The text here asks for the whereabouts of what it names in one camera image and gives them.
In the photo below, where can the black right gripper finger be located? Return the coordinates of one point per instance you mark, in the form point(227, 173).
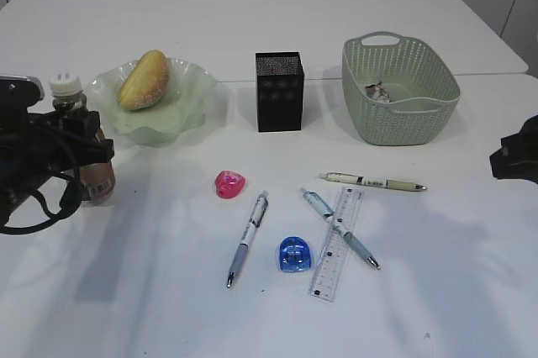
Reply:
point(517, 157)

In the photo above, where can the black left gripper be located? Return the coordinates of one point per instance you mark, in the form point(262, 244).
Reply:
point(43, 149)

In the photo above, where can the brown coffee bottle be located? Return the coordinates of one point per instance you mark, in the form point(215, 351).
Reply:
point(69, 99)

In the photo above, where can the yellow sugared bread bun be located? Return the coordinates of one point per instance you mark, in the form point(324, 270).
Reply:
point(147, 82)

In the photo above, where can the pink pencil sharpener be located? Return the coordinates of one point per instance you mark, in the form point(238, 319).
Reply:
point(229, 184)

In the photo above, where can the pink grey paper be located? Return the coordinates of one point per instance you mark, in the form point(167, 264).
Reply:
point(379, 92)

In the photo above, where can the cream white pen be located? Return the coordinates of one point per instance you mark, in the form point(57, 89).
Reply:
point(372, 182)

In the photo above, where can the blue pencil sharpener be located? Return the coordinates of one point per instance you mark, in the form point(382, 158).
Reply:
point(294, 255)

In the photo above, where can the green glass wavy plate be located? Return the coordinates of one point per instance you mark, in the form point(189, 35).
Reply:
point(188, 97)

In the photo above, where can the green plastic woven basket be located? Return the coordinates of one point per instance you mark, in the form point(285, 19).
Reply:
point(425, 91)

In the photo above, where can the white grey-grip pen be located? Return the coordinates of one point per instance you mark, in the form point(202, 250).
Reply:
point(247, 237)

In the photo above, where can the black mesh pen holder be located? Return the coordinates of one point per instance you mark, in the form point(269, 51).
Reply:
point(279, 91)

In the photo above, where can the light blue pen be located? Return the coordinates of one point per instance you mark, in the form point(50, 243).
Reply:
point(327, 213)

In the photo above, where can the clear plastic ruler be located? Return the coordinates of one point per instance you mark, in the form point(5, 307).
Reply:
point(329, 266)

